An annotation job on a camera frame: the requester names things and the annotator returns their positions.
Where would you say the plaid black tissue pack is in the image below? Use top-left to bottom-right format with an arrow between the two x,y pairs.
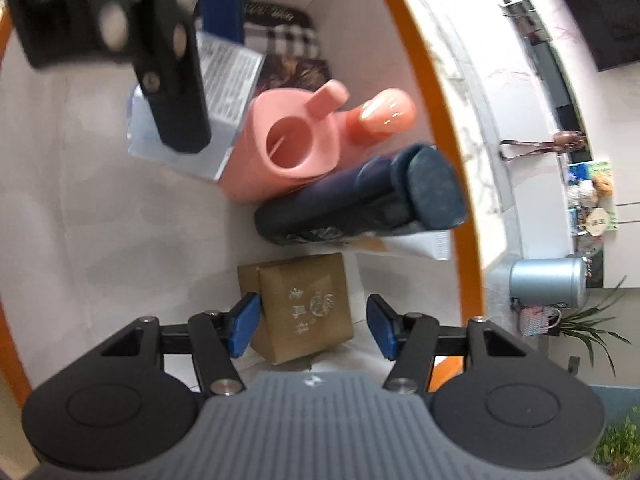
193,0 -> 322,61

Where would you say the brown cardboard box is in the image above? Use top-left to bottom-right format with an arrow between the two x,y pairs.
238,254 -> 354,364

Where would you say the white vaseline lotion tube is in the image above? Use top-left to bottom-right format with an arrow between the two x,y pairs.
349,228 -> 452,262

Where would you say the pink pump bottle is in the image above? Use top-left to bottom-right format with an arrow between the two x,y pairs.
336,88 -> 418,148

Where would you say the woven small basket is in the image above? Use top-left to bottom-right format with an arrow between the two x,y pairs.
518,307 -> 562,337

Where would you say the grey metal trash bin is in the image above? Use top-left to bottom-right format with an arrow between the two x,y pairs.
509,257 -> 588,309

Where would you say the orange cardboard box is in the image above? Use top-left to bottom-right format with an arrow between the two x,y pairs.
0,0 -> 485,406

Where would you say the green floor plant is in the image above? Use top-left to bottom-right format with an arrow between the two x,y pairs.
559,275 -> 632,377

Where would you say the hanging ivy plant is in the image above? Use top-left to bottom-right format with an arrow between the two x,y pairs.
592,406 -> 640,479

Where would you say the teddy bear toy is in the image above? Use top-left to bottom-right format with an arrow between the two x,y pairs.
591,169 -> 614,198

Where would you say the black wall television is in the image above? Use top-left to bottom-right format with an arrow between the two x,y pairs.
564,0 -> 639,72

